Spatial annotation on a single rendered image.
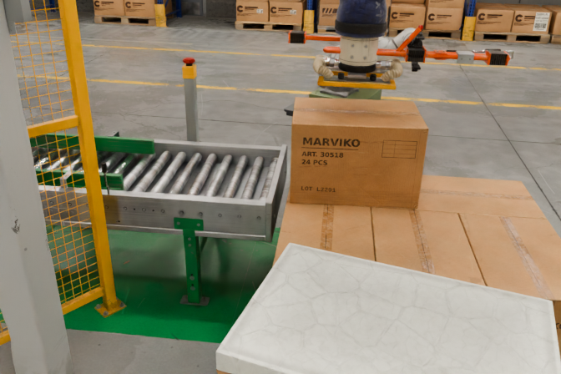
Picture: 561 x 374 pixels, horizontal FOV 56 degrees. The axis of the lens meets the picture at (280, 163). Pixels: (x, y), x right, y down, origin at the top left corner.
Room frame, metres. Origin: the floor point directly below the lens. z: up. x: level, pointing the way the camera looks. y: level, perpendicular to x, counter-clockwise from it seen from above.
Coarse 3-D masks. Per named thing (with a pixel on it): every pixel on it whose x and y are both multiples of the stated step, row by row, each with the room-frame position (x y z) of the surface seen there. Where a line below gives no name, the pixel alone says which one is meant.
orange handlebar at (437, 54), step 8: (320, 40) 2.66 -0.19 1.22; (328, 40) 2.65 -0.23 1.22; (336, 40) 2.65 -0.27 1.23; (328, 48) 2.38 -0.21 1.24; (336, 48) 2.38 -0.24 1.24; (400, 56) 2.34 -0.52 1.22; (432, 56) 2.32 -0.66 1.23; (440, 56) 2.32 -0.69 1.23; (448, 56) 2.31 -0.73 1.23; (456, 56) 2.31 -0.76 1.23; (480, 56) 2.30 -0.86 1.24
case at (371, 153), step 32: (320, 128) 2.20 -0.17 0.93; (352, 128) 2.19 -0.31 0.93; (384, 128) 2.19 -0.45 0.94; (416, 128) 2.18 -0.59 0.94; (320, 160) 2.20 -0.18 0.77; (352, 160) 2.19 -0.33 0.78; (384, 160) 2.19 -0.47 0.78; (416, 160) 2.18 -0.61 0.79; (320, 192) 2.20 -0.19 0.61; (352, 192) 2.19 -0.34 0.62; (384, 192) 2.18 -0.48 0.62; (416, 192) 2.18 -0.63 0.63
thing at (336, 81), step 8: (320, 80) 2.28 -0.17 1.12; (328, 80) 2.27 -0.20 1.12; (336, 80) 2.27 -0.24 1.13; (344, 80) 2.27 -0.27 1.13; (352, 80) 2.27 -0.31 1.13; (360, 80) 2.28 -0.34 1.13; (368, 80) 2.28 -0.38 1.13; (376, 80) 2.28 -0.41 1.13; (392, 80) 2.31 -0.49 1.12; (384, 88) 2.23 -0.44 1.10; (392, 88) 2.23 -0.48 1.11
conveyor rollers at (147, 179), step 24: (48, 168) 2.53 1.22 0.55; (72, 168) 2.56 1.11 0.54; (120, 168) 2.55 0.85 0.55; (144, 168) 2.62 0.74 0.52; (168, 168) 2.57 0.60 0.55; (192, 168) 2.59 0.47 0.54; (240, 168) 2.58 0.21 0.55; (192, 192) 2.29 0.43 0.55; (216, 192) 2.34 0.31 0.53; (264, 192) 2.30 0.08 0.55
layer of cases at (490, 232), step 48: (288, 192) 2.33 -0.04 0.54; (432, 192) 2.35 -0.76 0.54; (480, 192) 2.36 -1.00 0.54; (528, 192) 2.37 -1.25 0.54; (288, 240) 1.88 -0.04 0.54; (336, 240) 1.89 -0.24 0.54; (384, 240) 1.90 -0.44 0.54; (432, 240) 1.90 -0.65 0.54; (480, 240) 1.91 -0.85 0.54; (528, 240) 1.92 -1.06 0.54; (528, 288) 1.59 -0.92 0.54
